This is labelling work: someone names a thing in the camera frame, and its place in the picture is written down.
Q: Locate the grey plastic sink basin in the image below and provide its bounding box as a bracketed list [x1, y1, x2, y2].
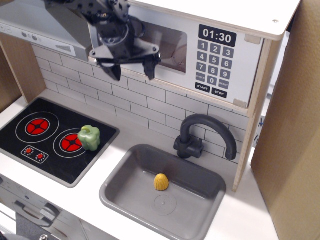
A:
[99, 144, 226, 240]

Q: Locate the orange plate inside microwave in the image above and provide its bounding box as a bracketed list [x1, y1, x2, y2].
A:
[171, 44, 187, 72]

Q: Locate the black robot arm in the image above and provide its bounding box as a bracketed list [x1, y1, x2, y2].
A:
[44, 0, 161, 81]

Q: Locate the dark grey toy faucet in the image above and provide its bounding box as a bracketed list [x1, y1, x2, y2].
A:
[173, 114, 237, 161]

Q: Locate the black toy stovetop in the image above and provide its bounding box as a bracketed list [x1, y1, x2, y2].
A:
[0, 97, 120, 188]

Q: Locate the grey range hood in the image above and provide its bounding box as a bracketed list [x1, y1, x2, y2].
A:
[0, 0, 92, 62]

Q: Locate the white wooden microwave cabinet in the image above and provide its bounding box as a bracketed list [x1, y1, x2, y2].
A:
[130, 0, 301, 192]

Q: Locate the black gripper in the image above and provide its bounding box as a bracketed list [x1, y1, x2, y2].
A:
[89, 24, 161, 81]

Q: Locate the green toy bell pepper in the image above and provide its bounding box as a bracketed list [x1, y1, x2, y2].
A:
[77, 125, 101, 152]

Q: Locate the white toy microwave door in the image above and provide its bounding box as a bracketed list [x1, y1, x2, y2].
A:
[87, 4, 265, 108]

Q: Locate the grey oven door handle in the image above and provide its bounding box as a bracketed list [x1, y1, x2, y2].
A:
[12, 200, 60, 228]

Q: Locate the brown cardboard panel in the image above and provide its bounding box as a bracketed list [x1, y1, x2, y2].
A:
[251, 0, 320, 240]

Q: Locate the yellow toy corn piece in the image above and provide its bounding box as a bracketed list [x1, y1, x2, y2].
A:
[153, 173, 170, 191]

